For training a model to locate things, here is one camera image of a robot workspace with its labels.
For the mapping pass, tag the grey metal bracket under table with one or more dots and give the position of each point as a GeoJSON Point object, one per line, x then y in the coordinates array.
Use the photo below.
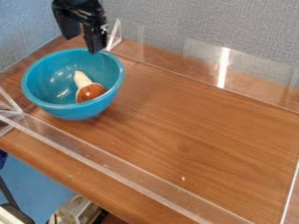
{"type": "Point", "coordinates": [76, 211]}

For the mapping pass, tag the blue bowl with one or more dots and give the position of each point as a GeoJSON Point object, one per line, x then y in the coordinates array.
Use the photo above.
{"type": "Point", "coordinates": [48, 85]}

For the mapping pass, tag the right clear acrylic barrier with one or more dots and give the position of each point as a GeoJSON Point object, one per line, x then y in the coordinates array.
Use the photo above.
{"type": "Point", "coordinates": [291, 206]}

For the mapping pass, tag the back clear acrylic barrier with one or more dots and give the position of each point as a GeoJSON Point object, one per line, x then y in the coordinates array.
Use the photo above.
{"type": "Point", "coordinates": [266, 80]}

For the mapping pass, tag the clear acrylic barrier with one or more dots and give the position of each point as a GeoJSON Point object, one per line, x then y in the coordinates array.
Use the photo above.
{"type": "Point", "coordinates": [266, 80]}
{"type": "Point", "coordinates": [168, 194]}
{"type": "Point", "coordinates": [291, 206]}

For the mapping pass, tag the clear acrylic corner bracket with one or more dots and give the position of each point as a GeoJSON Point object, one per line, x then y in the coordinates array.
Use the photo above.
{"type": "Point", "coordinates": [115, 36]}

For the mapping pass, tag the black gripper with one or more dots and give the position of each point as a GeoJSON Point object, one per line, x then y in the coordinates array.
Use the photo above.
{"type": "Point", "coordinates": [95, 25]}

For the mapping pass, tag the black chair part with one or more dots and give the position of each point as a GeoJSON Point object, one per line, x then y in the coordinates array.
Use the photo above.
{"type": "Point", "coordinates": [11, 213]}

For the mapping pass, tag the white brown toy mushroom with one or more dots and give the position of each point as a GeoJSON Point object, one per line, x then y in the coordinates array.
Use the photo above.
{"type": "Point", "coordinates": [88, 89]}

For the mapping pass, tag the front clear acrylic barrier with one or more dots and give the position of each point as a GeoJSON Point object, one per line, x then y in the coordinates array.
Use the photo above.
{"type": "Point", "coordinates": [168, 194]}

